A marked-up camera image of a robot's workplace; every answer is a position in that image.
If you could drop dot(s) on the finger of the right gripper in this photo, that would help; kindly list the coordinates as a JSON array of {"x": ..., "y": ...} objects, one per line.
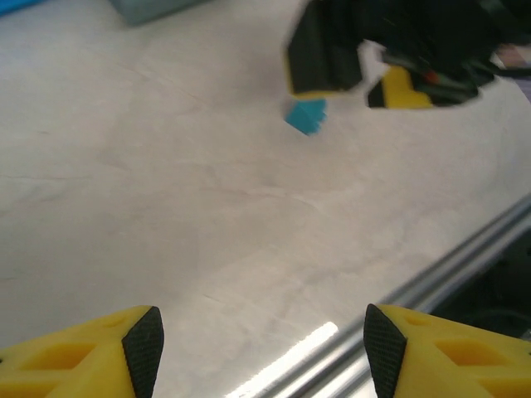
[
  {"x": 398, "y": 91},
  {"x": 319, "y": 62}
]

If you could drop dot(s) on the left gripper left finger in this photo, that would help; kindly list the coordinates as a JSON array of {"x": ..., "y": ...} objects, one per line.
[{"x": 112, "y": 327}]

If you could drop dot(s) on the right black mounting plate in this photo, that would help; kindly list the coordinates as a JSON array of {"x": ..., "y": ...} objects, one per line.
[{"x": 498, "y": 282}]

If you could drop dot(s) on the gray plastic bin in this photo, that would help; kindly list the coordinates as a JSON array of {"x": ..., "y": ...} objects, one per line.
[{"x": 145, "y": 10}]

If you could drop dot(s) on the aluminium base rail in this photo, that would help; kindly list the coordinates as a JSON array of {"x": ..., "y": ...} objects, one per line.
[{"x": 415, "y": 282}]

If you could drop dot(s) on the blue two-compartment plastic bin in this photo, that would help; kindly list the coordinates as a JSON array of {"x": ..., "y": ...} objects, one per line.
[{"x": 8, "y": 5}]

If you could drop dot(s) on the small blue lego brick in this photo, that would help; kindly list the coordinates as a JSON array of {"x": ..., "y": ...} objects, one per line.
[{"x": 305, "y": 118}]

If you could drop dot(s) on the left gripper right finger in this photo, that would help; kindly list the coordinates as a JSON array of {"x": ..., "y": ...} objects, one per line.
[{"x": 427, "y": 327}]

